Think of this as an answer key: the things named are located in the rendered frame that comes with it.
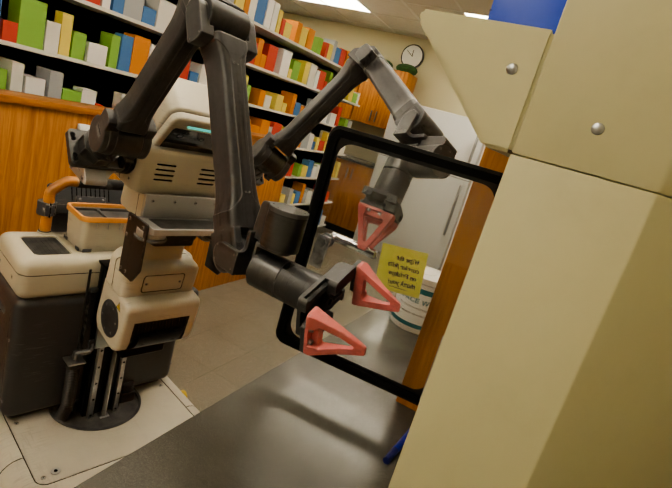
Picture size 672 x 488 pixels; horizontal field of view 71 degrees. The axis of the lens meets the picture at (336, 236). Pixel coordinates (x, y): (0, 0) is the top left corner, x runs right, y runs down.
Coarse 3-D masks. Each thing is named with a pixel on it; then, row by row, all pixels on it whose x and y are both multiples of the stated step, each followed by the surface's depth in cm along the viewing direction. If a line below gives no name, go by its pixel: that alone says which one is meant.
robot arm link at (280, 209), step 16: (272, 208) 63; (288, 208) 64; (256, 224) 66; (272, 224) 63; (288, 224) 62; (304, 224) 64; (256, 240) 67; (272, 240) 63; (288, 240) 63; (224, 256) 68; (240, 256) 66; (240, 272) 67
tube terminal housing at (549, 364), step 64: (576, 0) 36; (640, 0) 34; (576, 64) 36; (640, 64) 34; (576, 128) 37; (640, 128) 35; (512, 192) 39; (576, 192) 37; (640, 192) 35; (512, 256) 40; (576, 256) 38; (640, 256) 36; (512, 320) 40; (576, 320) 38; (640, 320) 38; (448, 384) 43; (512, 384) 41; (576, 384) 39; (640, 384) 41; (448, 448) 44; (512, 448) 41; (576, 448) 41; (640, 448) 44
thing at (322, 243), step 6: (318, 234) 78; (324, 234) 79; (318, 240) 78; (324, 240) 77; (330, 240) 78; (318, 246) 78; (324, 246) 78; (312, 252) 79; (318, 252) 78; (324, 252) 78; (312, 258) 79; (318, 258) 79; (312, 264) 79; (318, 264) 79
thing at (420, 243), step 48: (336, 192) 78; (384, 192) 75; (432, 192) 72; (480, 192) 70; (336, 240) 79; (384, 240) 76; (432, 240) 73; (432, 288) 74; (336, 336) 81; (384, 336) 78; (432, 336) 75
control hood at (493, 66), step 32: (448, 32) 40; (480, 32) 39; (512, 32) 38; (544, 32) 37; (448, 64) 41; (480, 64) 40; (512, 64) 38; (480, 96) 40; (512, 96) 39; (480, 128) 40; (512, 128) 39
